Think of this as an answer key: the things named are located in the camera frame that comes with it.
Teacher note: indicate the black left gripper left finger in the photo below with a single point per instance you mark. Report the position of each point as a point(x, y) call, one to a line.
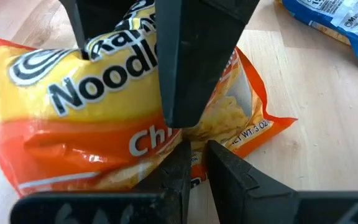
point(176, 186)

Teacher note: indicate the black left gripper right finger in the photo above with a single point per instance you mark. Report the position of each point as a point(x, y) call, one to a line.
point(238, 193)

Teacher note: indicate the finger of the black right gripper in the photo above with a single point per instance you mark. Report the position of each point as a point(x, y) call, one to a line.
point(98, 15)
point(194, 56)

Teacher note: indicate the orange Maruchan ramen pack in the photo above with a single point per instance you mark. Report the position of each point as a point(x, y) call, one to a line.
point(73, 140)

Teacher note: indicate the blue Maruchan ramen pack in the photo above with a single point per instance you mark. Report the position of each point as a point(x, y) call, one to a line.
point(353, 31)

